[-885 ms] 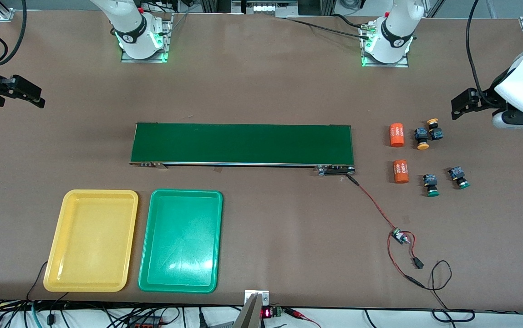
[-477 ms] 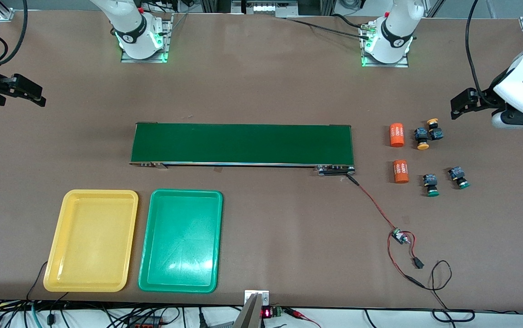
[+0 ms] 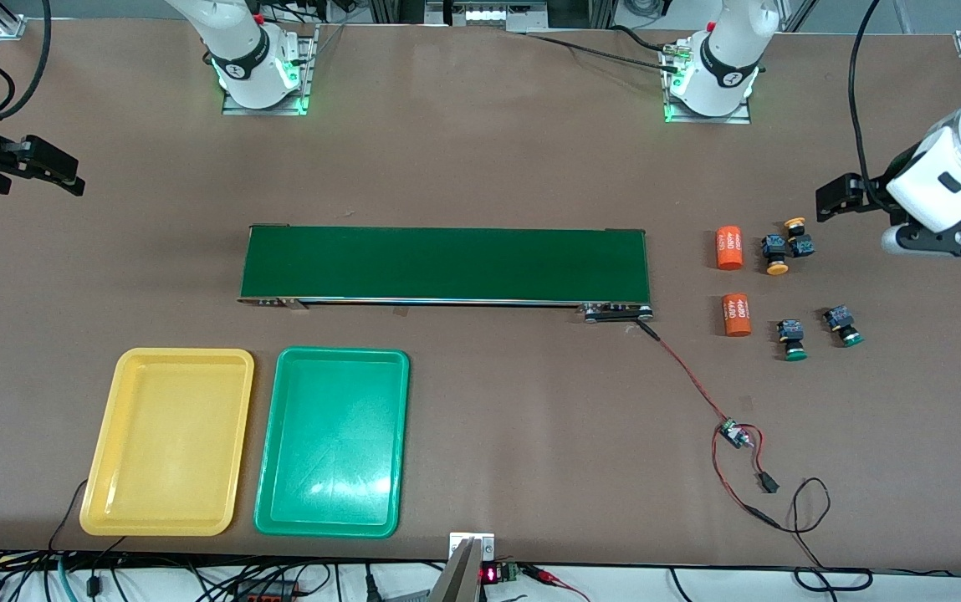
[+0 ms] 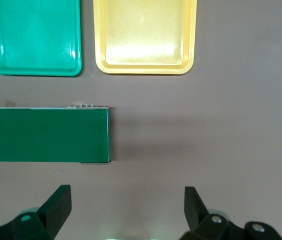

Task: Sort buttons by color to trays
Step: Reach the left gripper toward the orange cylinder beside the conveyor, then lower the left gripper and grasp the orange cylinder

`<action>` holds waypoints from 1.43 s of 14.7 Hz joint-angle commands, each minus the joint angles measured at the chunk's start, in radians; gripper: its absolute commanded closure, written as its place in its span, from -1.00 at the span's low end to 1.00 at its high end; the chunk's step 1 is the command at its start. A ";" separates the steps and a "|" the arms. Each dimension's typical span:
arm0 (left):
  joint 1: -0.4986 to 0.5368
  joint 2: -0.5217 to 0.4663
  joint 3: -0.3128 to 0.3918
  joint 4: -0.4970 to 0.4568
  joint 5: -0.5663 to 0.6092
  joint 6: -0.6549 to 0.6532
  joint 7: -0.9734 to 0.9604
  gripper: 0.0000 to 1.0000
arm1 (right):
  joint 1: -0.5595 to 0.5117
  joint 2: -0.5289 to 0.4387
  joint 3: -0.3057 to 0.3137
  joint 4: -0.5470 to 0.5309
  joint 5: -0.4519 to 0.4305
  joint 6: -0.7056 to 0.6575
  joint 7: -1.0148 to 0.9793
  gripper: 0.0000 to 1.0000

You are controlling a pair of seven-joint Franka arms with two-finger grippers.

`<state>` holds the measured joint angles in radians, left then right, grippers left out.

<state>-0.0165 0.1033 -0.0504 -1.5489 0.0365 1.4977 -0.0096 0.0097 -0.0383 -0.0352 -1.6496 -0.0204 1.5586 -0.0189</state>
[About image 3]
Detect yellow push button black body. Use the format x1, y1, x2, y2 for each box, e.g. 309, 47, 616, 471
784, 217, 815, 258
761, 234, 790, 277

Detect green push button black body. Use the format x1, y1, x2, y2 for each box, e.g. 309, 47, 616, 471
822, 305, 865, 347
776, 319, 809, 363

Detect orange cylinder with white print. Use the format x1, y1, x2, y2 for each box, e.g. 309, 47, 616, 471
715, 225, 744, 271
722, 293, 753, 337

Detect small controller circuit board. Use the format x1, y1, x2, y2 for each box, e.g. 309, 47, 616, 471
718, 418, 755, 450

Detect yellow plastic tray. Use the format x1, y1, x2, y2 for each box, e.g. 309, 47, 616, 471
79, 347, 255, 537

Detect white light panel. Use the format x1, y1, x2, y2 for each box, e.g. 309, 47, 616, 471
445, 0, 550, 30

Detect green conveyor belt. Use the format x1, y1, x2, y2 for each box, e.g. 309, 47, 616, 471
238, 224, 655, 324

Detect green plastic tray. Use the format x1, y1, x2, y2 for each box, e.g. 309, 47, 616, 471
253, 346, 411, 539

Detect red and black power strip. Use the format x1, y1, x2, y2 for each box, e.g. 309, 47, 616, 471
233, 579, 301, 602

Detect red clip lead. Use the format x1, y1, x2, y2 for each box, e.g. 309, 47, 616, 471
522, 564, 594, 602

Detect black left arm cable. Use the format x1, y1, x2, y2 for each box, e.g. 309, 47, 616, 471
848, 0, 895, 197

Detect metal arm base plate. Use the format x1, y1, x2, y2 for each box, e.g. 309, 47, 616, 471
662, 84, 754, 125
221, 23, 319, 116

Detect red and black wire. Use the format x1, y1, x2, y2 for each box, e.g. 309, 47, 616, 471
636, 320, 782, 529

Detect black cable on table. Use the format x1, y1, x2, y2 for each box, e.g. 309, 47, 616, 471
610, 23, 690, 55
522, 32, 682, 72

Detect thin black looped cable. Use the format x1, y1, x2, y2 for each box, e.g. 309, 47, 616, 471
781, 478, 874, 592

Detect grey metal camera bracket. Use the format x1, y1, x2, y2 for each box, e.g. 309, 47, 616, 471
447, 532, 496, 602

